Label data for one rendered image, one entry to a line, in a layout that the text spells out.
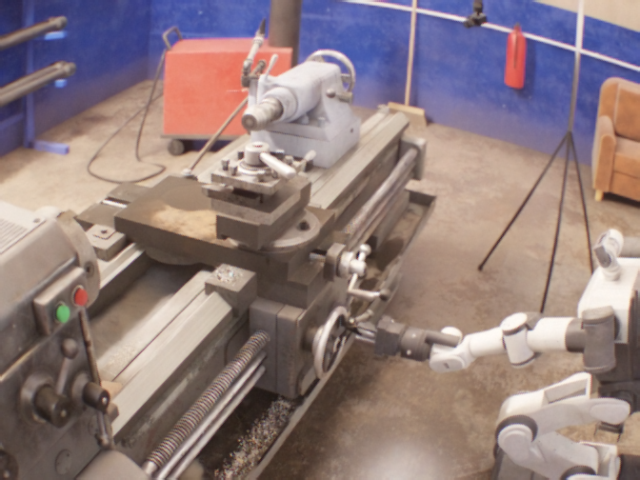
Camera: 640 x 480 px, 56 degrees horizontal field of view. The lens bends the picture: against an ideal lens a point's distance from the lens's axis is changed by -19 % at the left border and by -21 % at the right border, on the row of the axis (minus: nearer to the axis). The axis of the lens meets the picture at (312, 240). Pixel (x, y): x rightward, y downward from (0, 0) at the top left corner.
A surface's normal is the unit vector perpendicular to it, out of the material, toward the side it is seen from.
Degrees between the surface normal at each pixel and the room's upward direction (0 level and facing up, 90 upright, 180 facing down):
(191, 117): 90
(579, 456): 7
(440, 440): 0
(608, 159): 90
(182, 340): 36
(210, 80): 90
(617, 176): 90
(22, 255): 45
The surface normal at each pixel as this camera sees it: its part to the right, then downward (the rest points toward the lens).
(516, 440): -0.33, 0.44
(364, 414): 0.05, -0.88
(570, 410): -0.62, 0.58
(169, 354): 0.59, -0.58
